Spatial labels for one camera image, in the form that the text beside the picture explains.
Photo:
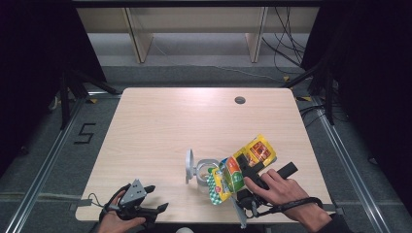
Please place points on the grey plastic pitcher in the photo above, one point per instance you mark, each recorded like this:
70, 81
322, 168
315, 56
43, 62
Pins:
189, 165

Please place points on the yellow spouted food pouch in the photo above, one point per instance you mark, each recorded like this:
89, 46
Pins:
231, 178

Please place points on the person's right hand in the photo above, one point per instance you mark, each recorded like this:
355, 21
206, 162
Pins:
285, 194

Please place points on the beige food granules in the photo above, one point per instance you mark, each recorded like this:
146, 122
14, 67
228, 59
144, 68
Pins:
203, 175

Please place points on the black tripod stand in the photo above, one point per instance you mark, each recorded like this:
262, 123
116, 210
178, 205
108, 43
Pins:
329, 97
64, 103

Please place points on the beige wooden shelf unit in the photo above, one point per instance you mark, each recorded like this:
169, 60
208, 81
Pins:
194, 19

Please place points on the person's left hand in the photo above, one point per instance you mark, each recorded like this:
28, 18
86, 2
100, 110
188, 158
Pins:
113, 225

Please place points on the gray metal floor rail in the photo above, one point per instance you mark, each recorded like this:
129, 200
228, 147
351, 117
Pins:
44, 171
353, 171

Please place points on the white rounded object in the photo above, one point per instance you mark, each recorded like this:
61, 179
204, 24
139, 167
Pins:
184, 230

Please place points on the black curtain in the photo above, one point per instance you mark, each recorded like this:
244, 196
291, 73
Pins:
26, 81
372, 81

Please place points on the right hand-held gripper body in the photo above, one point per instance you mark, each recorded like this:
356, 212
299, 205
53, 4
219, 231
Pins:
246, 200

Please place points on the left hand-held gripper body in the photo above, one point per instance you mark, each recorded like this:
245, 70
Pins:
133, 194

